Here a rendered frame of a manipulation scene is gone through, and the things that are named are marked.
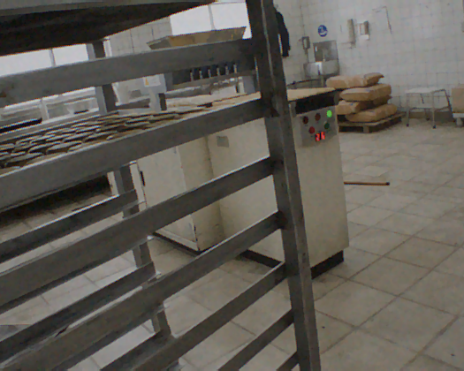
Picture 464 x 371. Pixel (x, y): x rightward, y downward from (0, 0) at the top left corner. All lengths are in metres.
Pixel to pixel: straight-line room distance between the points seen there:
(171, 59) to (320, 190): 1.74
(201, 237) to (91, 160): 2.21
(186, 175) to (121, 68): 2.07
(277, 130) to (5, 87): 0.39
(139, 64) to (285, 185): 0.30
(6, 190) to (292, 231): 0.44
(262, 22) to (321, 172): 1.62
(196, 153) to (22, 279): 2.17
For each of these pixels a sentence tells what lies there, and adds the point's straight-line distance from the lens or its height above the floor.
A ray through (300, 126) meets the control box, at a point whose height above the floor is 0.79.
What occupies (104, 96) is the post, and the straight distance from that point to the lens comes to 1.01.
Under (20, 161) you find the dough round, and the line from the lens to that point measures 0.57.
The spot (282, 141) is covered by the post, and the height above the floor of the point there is 1.00.
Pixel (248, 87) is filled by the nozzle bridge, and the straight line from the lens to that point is 3.01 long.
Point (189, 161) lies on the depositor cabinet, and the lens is 2.57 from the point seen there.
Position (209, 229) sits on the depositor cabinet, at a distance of 2.71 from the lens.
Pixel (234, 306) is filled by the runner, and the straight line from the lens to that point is 0.69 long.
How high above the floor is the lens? 1.13
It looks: 16 degrees down
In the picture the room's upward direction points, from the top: 10 degrees counter-clockwise
